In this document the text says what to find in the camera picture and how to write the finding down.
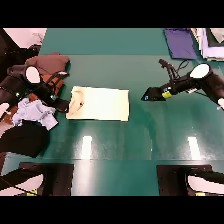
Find orange garment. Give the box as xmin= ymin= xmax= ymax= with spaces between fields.
xmin=27 ymin=73 xmax=66 ymax=102

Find brown garment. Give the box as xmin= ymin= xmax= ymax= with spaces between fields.
xmin=24 ymin=52 xmax=71 ymax=78

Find light blue garment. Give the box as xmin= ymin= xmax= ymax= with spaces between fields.
xmin=11 ymin=97 xmax=60 ymax=131

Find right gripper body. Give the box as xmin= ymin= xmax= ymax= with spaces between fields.
xmin=141 ymin=85 xmax=175 ymax=102

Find black cable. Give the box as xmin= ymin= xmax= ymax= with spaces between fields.
xmin=175 ymin=59 xmax=192 ymax=78

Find dark green garment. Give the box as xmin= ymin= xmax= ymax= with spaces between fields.
xmin=205 ymin=27 xmax=224 ymax=45

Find cream T-shirt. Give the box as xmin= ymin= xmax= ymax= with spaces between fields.
xmin=65 ymin=85 xmax=131 ymax=123

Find white garment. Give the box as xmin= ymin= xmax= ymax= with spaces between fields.
xmin=190 ymin=27 xmax=210 ymax=52

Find black garment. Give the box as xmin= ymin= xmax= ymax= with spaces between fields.
xmin=0 ymin=119 xmax=51 ymax=159

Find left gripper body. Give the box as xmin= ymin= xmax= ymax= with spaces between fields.
xmin=46 ymin=94 xmax=72 ymax=114

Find lilac garment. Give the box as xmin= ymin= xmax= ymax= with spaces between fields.
xmin=199 ymin=33 xmax=224 ymax=62

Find purple garment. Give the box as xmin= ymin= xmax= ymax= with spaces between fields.
xmin=163 ymin=28 xmax=199 ymax=61

